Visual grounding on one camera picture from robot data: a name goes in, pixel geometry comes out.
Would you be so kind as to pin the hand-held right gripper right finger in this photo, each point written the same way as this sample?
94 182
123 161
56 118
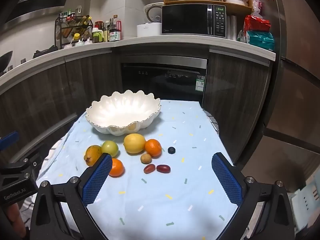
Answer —
226 180

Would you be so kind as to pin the teal plastic bag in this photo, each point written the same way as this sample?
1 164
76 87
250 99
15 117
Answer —
261 40

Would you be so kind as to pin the orange tangerine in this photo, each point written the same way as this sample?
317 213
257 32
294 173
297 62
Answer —
153 147
117 168

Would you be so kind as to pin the light blue patterned tablecloth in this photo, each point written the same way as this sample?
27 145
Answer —
162 192

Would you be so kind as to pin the dark bundle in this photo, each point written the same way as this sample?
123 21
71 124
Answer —
45 52

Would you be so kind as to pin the red lid jar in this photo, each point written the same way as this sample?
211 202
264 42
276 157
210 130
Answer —
98 25

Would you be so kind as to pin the white rice cooker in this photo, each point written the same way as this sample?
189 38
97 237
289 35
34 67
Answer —
152 13

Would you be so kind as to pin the white scalloped bowl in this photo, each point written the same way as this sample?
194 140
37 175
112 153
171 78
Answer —
120 110

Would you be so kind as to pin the plaid cloth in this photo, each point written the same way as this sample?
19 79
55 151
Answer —
212 122

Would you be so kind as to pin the yellow mango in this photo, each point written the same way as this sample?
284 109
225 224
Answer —
91 155

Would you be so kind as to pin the built-in black oven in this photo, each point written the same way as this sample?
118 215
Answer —
162 82

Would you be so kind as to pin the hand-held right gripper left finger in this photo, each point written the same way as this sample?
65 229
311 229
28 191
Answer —
97 177

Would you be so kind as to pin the pink plastic bags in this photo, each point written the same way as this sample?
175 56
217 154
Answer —
256 3

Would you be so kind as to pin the dark wood cabinet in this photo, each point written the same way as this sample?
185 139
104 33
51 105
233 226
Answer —
237 105
62 85

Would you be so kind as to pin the white box appliance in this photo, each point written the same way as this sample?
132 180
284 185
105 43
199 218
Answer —
148 30

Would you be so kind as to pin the green apple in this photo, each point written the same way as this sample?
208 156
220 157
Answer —
110 148

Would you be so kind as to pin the large yellow lemon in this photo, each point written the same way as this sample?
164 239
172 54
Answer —
134 143

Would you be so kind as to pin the black wok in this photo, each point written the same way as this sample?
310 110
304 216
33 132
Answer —
5 61

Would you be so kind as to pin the white dish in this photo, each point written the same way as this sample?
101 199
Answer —
235 1

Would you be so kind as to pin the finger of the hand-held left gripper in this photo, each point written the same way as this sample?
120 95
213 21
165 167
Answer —
10 140
22 166

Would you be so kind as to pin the white kitchen countertop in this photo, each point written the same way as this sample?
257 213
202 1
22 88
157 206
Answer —
155 41

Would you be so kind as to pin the white box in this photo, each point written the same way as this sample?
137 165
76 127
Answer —
300 202

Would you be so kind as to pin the blueberry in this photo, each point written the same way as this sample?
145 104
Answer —
171 150

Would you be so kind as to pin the red cherry tomato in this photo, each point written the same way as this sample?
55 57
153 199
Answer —
163 168
149 168

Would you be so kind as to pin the dark soy sauce bottle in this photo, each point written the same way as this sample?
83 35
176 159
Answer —
114 33

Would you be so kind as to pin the grey refrigerator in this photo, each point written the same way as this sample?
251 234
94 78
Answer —
295 80

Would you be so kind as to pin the black microwave oven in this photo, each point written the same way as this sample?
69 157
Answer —
185 20

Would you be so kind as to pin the person's left hand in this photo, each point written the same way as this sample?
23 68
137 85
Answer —
13 217

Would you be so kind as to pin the brown longan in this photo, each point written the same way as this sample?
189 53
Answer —
146 158

